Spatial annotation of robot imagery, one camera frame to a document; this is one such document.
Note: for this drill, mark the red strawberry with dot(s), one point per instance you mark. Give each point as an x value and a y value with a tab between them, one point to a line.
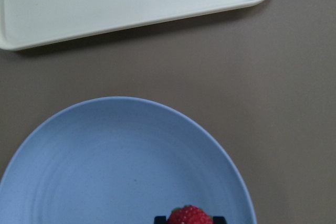
189	215

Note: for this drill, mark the blue round plate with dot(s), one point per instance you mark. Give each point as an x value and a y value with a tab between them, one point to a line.
120	160

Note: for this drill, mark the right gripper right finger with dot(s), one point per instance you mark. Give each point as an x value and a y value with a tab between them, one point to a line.
219	220

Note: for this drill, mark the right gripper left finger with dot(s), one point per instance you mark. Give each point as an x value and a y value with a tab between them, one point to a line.
160	220

